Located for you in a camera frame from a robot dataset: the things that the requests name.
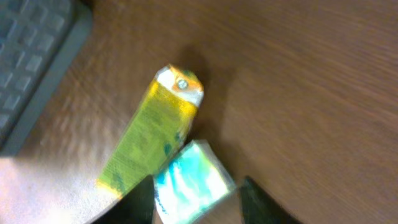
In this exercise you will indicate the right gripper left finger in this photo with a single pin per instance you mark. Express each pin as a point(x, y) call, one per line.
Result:
point(137, 207)

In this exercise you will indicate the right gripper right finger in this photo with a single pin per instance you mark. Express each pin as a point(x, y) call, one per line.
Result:
point(258, 207)

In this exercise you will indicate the green tissue pack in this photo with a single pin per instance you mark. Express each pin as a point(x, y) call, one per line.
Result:
point(191, 184)

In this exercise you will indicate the green tea carton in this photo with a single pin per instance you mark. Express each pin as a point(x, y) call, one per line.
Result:
point(156, 131)

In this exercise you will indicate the grey plastic basket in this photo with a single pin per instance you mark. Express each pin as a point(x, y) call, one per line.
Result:
point(39, 41)

